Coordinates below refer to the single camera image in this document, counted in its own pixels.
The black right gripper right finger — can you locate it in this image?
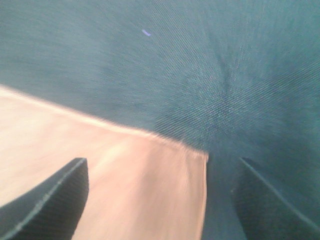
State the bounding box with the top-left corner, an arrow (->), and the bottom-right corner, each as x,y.
231,157 -> 320,240

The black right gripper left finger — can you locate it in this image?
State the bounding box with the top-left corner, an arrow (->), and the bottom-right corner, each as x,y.
0,158 -> 89,240

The brown microfibre towel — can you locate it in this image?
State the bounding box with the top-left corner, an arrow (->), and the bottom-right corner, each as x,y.
0,86 -> 208,240

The black table cloth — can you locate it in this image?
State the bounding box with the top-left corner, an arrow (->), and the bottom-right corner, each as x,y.
0,0 -> 320,240

